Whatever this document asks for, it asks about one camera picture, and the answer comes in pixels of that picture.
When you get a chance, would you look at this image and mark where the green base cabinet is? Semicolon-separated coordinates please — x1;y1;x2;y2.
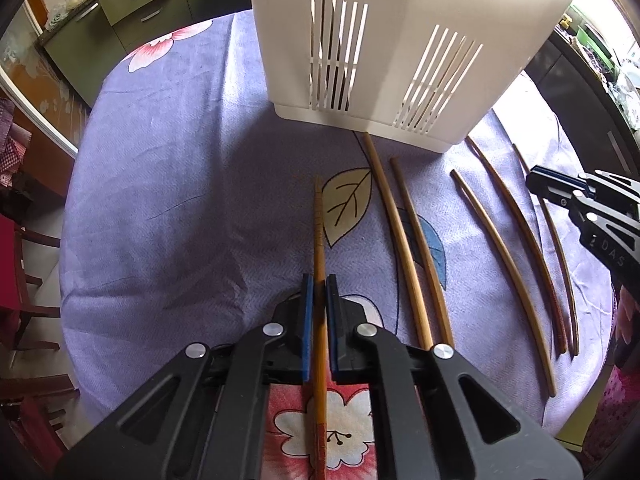
42;0;251;106

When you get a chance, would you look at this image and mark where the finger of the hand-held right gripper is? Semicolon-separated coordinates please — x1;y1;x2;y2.
539;187;640;286
526;166;640;206

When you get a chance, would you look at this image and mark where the crumpled clear plastic bag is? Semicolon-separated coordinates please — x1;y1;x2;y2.
607;67;640;128

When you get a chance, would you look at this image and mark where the purple floral tablecloth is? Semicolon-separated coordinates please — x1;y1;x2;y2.
60;10;621;480

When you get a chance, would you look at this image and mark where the sliding door frame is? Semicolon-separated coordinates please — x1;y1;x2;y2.
0;0;93;158

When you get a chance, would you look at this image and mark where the pink patterned clothing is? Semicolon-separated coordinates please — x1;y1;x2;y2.
590;285;640;466

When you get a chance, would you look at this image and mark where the red wooden chair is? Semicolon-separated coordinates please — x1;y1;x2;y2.
0;210;76;461

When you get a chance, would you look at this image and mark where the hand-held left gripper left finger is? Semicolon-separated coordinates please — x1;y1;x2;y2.
52;274;316;480

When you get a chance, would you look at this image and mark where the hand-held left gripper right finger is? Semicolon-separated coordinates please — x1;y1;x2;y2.
325;274;586;480

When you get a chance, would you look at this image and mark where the wooden chopstick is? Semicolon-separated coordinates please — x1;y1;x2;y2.
390;156;456;348
466;136;568;356
362;131;435;352
311;175;331;480
450;169;558;398
511;143;581;357

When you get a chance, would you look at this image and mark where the white plastic utensil holder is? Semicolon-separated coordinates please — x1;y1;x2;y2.
245;0;583;156

